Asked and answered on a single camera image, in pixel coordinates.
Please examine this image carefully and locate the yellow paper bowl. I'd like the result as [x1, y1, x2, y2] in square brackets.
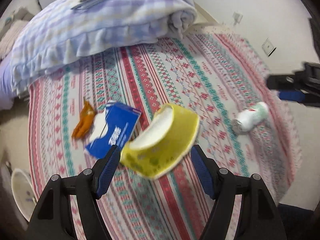
[120, 103, 200, 180]

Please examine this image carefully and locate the blue white box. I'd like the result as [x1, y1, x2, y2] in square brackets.
[84, 101, 142, 160]

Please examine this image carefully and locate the white wall switch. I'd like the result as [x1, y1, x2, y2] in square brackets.
[261, 38, 277, 57]

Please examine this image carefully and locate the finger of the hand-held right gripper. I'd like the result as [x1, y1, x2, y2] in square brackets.
[266, 74, 305, 91]
[279, 91, 307, 102]

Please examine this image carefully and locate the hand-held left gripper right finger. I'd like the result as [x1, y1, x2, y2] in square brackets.
[190, 144, 284, 240]

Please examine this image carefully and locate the wall outlet with charger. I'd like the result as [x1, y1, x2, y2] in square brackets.
[231, 11, 244, 25]

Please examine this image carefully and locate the plaid pillow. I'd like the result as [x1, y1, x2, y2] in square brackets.
[0, 20, 28, 58]

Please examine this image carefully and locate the bed with purple sheet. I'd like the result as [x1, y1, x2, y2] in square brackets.
[0, 55, 22, 110]

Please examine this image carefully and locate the small orange wrapper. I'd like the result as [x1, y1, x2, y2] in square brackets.
[72, 100, 97, 139]

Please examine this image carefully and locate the blue plaid quilt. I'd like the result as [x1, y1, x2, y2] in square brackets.
[10, 0, 198, 90]

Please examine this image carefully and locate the white plastic bottle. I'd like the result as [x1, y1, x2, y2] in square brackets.
[231, 102, 270, 135]

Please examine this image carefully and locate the white spotted trash bin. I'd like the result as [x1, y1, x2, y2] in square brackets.
[11, 169, 38, 223]

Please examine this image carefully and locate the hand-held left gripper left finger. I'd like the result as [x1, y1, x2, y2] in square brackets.
[26, 145, 122, 240]

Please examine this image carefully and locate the red green patterned blanket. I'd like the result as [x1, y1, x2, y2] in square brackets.
[26, 25, 302, 240]

